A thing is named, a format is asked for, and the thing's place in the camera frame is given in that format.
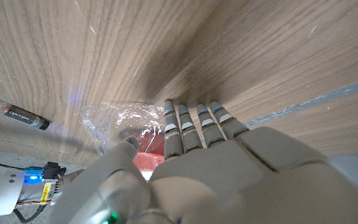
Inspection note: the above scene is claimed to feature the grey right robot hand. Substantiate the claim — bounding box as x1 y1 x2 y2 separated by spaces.
16 161 85 208

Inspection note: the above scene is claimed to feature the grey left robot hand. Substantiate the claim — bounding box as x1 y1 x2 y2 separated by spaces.
47 99 358 224

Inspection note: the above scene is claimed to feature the clear cling film sheet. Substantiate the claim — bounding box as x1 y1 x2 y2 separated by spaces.
81 102 167 156

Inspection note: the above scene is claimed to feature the red bowl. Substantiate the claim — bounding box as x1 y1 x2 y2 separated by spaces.
121 126 167 172

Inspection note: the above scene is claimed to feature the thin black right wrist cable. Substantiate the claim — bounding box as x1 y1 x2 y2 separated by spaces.
12 203 48 224

